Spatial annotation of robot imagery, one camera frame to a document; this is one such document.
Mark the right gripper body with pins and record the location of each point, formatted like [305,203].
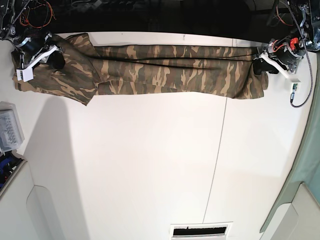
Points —
[37,46]

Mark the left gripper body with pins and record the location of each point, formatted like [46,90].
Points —
[283,54]

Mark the camouflage t-shirt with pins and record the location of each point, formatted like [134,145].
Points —
[147,69]

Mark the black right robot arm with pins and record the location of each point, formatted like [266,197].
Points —
[23,23]

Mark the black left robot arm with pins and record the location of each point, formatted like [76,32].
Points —
[305,24]

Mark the clear plastic screw box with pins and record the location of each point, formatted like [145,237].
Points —
[11,133]

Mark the grey tray with blue items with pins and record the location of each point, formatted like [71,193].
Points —
[10,165]

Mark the white slotted table vent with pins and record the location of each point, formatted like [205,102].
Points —
[201,231]

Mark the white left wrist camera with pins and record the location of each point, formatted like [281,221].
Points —
[293,84]

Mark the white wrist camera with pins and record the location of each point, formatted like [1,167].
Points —
[293,84]
[25,75]

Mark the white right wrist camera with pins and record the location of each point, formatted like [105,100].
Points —
[25,75]

